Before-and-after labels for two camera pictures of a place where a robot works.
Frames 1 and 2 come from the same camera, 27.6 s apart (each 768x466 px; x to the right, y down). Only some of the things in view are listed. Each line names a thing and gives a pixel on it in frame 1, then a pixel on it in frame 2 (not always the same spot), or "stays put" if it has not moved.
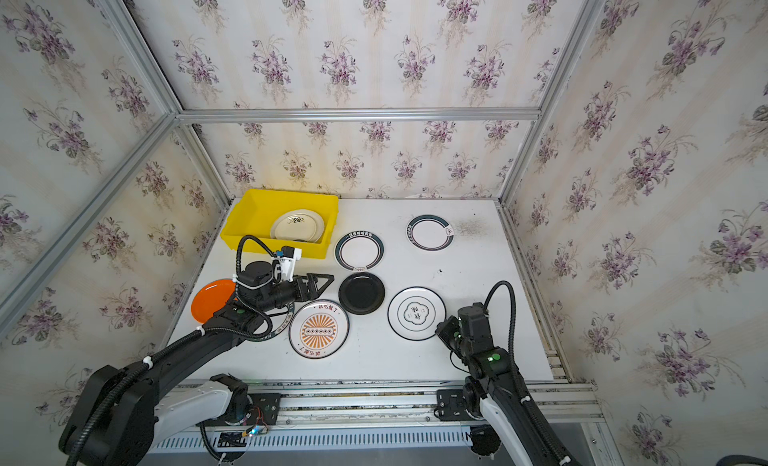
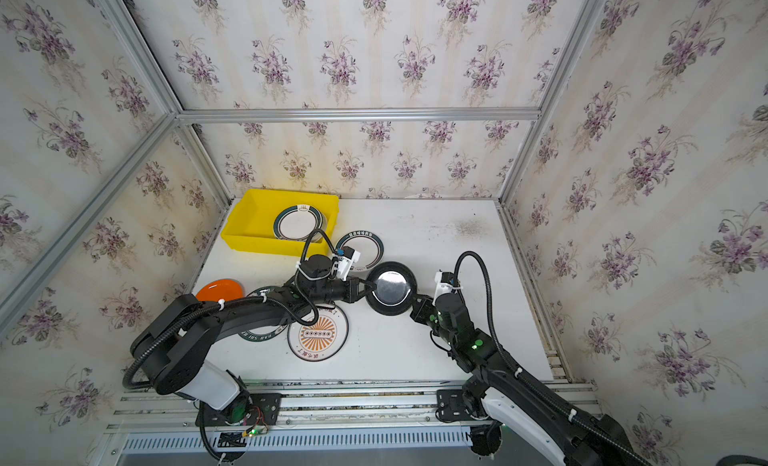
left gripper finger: [306, 295] to [361, 294]
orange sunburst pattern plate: [319, 329] stays put
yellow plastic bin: [282, 218] stays put
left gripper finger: [314, 279] to [365, 282]
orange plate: [211, 296] stays put
